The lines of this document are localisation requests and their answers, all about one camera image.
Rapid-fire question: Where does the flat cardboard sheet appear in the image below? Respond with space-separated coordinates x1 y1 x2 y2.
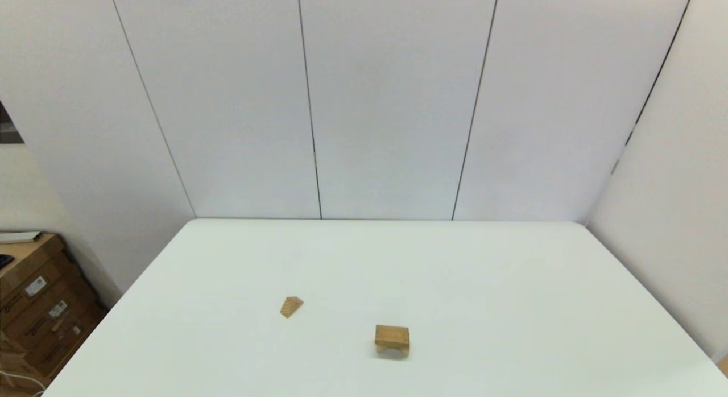
0 329 40 395

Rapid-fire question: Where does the thin white cable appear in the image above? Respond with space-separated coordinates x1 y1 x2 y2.
0 370 45 397

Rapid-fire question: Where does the rectangular wooden building block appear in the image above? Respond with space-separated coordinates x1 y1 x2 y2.
375 325 411 349

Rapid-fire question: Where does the brown cardboard box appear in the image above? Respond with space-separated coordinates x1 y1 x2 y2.
0 272 94 344
17 303 110 381
0 233 75 307

